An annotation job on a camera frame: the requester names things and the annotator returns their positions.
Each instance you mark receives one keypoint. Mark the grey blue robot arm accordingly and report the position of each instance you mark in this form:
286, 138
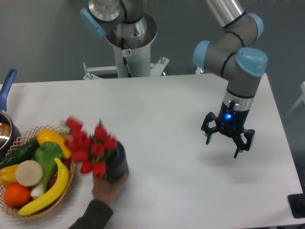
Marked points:
231, 57

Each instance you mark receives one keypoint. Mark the beige round slice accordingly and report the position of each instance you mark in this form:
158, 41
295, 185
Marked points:
28, 173

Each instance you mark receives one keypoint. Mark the woven wicker basket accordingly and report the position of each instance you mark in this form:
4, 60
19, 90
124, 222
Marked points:
24, 138

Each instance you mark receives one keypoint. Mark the orange fruit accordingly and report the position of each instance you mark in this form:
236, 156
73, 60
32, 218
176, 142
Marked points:
16, 195

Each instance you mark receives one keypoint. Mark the yellow banana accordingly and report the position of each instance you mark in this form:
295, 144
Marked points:
51, 195

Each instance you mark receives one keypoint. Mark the yellow lemon squash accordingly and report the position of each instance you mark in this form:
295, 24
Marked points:
48, 135

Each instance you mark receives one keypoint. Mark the dark grey ribbed vase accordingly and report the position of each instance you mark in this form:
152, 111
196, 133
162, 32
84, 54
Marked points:
117, 166

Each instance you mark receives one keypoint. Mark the yellow bell pepper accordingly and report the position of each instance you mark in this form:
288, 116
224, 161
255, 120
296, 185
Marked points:
7, 175

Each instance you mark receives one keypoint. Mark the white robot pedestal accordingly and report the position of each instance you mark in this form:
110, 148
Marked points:
131, 35

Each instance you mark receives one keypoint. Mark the dark red vegetable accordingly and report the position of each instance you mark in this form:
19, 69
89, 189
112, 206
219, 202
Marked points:
67, 163

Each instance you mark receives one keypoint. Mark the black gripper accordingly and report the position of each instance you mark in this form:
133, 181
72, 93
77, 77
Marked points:
230, 123

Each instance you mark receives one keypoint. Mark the blue handled saucepan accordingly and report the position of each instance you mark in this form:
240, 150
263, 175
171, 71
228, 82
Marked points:
8, 131

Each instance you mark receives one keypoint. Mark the red tulip bouquet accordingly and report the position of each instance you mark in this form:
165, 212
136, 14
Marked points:
94, 151

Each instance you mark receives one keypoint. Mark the green bok choy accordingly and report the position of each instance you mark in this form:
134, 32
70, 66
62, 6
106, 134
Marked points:
45, 156

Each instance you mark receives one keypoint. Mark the black device at edge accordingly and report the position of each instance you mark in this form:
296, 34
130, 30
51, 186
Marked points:
297, 205

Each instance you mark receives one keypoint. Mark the green cucumber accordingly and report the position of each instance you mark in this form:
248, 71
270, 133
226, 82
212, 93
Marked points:
22, 153

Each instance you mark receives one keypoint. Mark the white frame at right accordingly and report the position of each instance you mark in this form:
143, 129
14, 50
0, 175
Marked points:
299, 100

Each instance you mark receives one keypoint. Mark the person's hand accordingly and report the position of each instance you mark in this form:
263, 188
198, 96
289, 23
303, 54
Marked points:
105, 191

